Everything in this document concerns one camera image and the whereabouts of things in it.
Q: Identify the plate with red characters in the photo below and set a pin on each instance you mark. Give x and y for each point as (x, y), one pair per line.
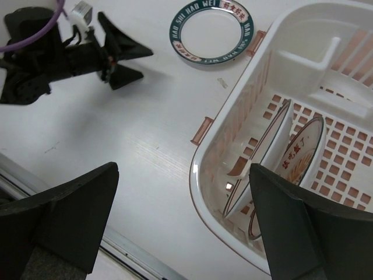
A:
(267, 153)

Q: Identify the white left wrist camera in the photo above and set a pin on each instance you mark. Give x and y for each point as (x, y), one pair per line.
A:
(81, 16)

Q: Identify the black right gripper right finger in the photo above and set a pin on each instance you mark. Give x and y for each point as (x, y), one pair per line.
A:
(307, 236)

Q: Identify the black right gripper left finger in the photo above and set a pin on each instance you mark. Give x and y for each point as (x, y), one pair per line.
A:
(56, 234)

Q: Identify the small tape scrap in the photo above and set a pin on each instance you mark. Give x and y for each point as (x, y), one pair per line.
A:
(223, 83)

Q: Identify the plate with green rim band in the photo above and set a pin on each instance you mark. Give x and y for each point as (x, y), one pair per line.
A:
(211, 32)

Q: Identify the aluminium front rail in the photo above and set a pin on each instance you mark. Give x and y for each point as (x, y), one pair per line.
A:
(18, 183)

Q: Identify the plate with orange sunburst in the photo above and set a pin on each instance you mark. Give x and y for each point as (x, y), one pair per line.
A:
(303, 154)

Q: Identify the white and pink dish rack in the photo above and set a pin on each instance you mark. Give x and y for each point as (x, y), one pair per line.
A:
(318, 55)

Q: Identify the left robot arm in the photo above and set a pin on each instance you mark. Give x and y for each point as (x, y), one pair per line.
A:
(31, 69)

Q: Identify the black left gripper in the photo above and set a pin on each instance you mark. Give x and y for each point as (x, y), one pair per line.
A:
(88, 58)

